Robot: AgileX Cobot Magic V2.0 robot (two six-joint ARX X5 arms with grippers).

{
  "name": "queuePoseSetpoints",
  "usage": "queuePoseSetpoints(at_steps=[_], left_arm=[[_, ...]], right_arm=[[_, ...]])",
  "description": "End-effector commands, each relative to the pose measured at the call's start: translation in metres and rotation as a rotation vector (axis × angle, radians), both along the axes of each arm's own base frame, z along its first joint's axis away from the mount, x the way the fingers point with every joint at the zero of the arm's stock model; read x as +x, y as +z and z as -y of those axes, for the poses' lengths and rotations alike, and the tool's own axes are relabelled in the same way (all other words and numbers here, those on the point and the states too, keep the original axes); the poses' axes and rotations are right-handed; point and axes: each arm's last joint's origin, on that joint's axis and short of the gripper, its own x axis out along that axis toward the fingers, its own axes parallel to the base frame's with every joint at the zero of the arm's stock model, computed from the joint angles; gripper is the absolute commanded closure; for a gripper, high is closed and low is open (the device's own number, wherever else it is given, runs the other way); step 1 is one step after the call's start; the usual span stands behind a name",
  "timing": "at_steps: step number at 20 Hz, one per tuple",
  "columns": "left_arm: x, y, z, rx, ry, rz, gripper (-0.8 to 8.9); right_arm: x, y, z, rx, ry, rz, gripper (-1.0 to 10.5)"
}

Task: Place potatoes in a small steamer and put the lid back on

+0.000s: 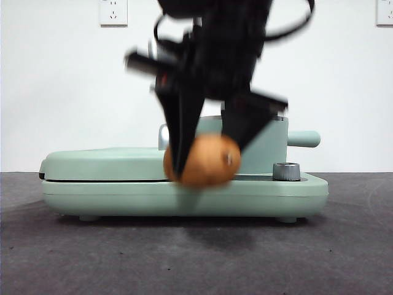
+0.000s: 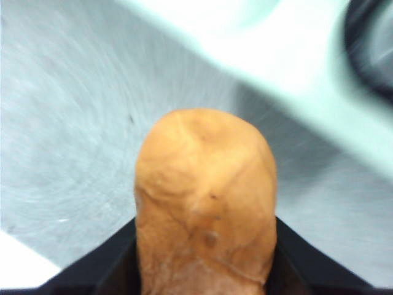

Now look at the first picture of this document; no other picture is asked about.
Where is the green steamer pot with handle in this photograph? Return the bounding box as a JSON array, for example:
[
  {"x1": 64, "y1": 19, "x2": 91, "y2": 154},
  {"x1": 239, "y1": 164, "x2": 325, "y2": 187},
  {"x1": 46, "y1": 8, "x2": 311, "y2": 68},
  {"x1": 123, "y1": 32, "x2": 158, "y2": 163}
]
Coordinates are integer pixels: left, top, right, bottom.
[{"x1": 195, "y1": 115, "x2": 321, "y2": 178}]

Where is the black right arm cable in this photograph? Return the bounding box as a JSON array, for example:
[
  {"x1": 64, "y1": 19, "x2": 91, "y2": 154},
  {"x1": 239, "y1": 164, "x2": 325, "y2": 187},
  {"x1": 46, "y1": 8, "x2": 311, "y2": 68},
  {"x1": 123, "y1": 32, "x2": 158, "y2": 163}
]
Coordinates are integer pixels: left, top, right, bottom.
[{"x1": 263, "y1": 0, "x2": 316, "y2": 41}]

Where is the silver control knob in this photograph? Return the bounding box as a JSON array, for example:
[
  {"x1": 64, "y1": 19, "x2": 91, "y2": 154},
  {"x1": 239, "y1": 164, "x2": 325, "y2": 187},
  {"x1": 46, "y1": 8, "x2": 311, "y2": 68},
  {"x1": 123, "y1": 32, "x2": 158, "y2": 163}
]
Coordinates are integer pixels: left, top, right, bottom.
[{"x1": 272, "y1": 162, "x2": 301, "y2": 181}]

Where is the brown potato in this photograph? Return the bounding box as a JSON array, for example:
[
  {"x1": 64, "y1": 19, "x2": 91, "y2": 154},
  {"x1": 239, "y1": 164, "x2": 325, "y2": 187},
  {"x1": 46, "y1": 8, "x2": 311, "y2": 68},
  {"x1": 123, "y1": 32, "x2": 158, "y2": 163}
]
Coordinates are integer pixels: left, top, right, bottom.
[{"x1": 163, "y1": 133, "x2": 242, "y2": 187}]

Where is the green breakfast machine base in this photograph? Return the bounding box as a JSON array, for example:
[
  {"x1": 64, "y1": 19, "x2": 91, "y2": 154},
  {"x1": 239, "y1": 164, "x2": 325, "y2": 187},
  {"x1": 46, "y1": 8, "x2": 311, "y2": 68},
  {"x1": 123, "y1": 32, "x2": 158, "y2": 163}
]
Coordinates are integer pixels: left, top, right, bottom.
[{"x1": 41, "y1": 164, "x2": 329, "y2": 222}]

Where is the green hinged griddle cover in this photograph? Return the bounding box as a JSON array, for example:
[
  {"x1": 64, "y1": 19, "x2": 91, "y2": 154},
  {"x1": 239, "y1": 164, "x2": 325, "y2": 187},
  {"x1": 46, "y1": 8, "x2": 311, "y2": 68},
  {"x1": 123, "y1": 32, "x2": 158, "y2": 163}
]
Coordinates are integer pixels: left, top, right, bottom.
[{"x1": 39, "y1": 147, "x2": 173, "y2": 182}]

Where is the white wall socket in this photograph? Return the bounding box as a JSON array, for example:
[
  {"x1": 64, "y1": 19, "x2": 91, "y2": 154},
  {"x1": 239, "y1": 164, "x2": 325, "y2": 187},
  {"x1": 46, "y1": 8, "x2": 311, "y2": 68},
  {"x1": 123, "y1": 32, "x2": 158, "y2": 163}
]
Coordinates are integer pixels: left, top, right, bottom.
[
  {"x1": 375, "y1": 0, "x2": 393, "y2": 27},
  {"x1": 98, "y1": 0, "x2": 128, "y2": 27}
]

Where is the chrome cover handle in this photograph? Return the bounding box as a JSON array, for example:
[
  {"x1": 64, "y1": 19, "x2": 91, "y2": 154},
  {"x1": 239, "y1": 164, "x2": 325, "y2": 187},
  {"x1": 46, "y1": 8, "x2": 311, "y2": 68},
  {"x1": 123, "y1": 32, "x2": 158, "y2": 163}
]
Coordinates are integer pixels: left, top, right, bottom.
[{"x1": 158, "y1": 124, "x2": 171, "y2": 151}]

